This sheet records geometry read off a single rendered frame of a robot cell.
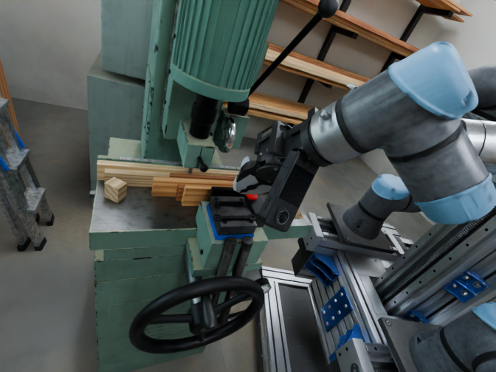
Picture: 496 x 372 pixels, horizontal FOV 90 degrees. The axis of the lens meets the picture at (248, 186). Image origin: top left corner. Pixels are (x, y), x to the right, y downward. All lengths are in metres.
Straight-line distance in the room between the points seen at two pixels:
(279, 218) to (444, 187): 0.19
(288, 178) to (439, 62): 0.19
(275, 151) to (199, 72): 0.24
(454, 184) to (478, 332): 0.48
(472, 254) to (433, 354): 0.28
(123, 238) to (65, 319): 0.94
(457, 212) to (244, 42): 0.42
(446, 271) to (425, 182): 0.64
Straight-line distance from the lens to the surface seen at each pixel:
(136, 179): 0.71
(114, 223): 0.63
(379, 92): 0.30
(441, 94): 0.29
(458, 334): 0.80
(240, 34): 0.52
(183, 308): 0.98
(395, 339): 0.86
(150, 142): 0.87
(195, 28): 0.53
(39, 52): 3.09
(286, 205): 0.36
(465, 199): 0.35
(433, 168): 0.32
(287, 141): 0.40
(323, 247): 1.08
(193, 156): 0.63
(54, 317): 1.55
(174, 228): 0.63
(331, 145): 0.32
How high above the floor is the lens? 1.37
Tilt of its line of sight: 34 degrees down
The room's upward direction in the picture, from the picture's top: 22 degrees clockwise
